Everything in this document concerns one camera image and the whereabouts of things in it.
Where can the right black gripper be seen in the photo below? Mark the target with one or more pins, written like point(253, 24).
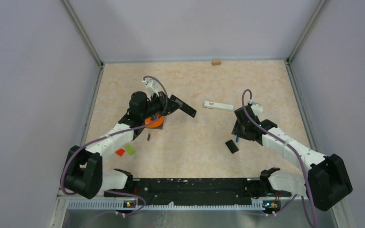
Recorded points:
point(237, 131)

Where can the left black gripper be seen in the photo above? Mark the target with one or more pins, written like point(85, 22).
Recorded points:
point(166, 104)

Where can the black remote control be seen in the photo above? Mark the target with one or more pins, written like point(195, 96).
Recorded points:
point(188, 109)

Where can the black remote battery cover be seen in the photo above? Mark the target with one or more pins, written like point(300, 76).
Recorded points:
point(232, 146)

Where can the white remote control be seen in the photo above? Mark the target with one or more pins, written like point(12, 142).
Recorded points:
point(218, 106)

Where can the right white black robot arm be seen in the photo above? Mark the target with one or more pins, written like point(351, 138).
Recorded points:
point(323, 179)

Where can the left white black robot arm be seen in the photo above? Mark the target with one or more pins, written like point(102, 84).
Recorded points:
point(83, 171)

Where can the grey toy baseplate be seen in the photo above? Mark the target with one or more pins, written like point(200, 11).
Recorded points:
point(161, 124)

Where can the orange tape dispenser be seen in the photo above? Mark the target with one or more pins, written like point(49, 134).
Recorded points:
point(154, 121)

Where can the small wooden block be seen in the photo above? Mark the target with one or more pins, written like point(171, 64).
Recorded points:
point(216, 62)

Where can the green toy block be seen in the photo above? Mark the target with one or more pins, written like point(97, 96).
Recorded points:
point(129, 149)

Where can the red toy block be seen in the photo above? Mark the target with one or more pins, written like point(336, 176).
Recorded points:
point(120, 152)

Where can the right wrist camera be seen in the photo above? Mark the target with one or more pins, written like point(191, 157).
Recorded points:
point(256, 108)

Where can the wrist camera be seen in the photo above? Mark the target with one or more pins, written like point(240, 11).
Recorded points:
point(151, 87)
point(256, 108)

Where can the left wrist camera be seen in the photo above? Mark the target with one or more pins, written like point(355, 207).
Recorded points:
point(151, 87)

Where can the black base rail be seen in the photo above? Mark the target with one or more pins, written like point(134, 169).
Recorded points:
point(200, 191)

